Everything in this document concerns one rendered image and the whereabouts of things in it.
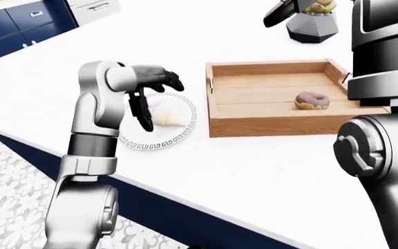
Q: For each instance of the white cabinet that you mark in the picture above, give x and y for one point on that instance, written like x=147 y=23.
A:
x=92 y=10

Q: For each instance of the pink frosted donut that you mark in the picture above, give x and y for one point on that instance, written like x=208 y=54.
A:
x=312 y=100

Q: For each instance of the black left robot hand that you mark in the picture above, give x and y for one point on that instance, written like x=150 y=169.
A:
x=149 y=74

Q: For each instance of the white plate with key pattern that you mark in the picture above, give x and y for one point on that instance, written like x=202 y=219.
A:
x=171 y=135

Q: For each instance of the green pink succulent plant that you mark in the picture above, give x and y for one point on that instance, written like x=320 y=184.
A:
x=321 y=6

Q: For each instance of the grey geometric plant pot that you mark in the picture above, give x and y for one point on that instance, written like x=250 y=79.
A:
x=311 y=27

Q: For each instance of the wooden tray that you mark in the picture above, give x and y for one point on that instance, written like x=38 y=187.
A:
x=264 y=85

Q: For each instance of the navy blue drawer cabinet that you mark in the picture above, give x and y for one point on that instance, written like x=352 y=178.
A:
x=9 y=31

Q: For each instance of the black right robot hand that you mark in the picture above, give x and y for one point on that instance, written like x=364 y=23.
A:
x=282 y=14

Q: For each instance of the cream croissant pastry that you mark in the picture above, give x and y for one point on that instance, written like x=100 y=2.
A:
x=171 y=116

